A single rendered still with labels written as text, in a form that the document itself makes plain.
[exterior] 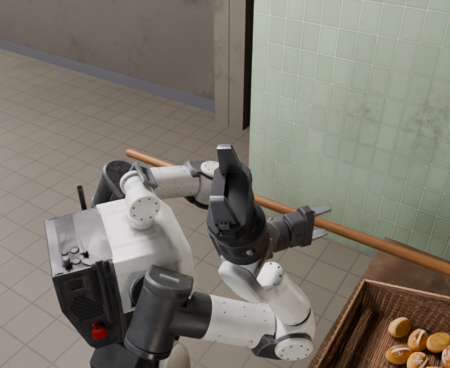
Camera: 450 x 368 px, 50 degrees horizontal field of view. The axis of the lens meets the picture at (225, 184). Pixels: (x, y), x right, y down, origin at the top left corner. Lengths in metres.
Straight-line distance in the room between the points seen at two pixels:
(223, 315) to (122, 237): 0.28
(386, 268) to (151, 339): 1.49
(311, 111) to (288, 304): 1.99
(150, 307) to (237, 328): 0.18
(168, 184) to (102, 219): 0.26
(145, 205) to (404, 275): 1.48
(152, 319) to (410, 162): 2.04
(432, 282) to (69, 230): 1.60
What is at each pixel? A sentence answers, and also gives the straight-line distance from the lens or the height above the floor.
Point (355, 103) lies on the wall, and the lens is 2.70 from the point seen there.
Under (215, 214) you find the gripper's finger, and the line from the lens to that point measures 0.64.
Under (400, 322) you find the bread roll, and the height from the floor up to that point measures 0.65.
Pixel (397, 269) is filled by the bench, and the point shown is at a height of 0.58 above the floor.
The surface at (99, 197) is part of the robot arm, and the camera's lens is 1.31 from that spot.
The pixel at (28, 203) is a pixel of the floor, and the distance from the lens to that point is 3.74.
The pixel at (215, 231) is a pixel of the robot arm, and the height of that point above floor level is 1.67.
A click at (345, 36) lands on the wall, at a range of 2.61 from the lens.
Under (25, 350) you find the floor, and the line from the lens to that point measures 2.78.
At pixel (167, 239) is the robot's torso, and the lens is 1.06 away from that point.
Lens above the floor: 2.11
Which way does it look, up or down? 35 degrees down
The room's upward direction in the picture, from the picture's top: straight up
